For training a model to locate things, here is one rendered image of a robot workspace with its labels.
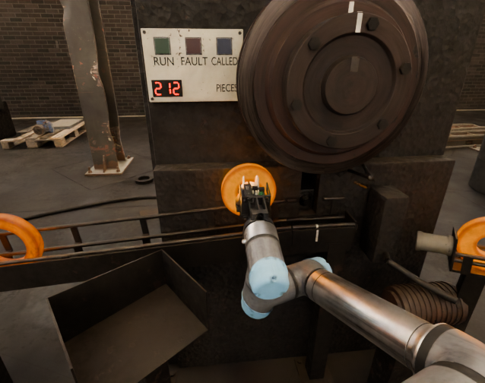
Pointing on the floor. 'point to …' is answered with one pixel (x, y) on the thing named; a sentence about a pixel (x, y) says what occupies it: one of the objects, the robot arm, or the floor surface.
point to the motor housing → (407, 301)
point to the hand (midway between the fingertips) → (248, 184)
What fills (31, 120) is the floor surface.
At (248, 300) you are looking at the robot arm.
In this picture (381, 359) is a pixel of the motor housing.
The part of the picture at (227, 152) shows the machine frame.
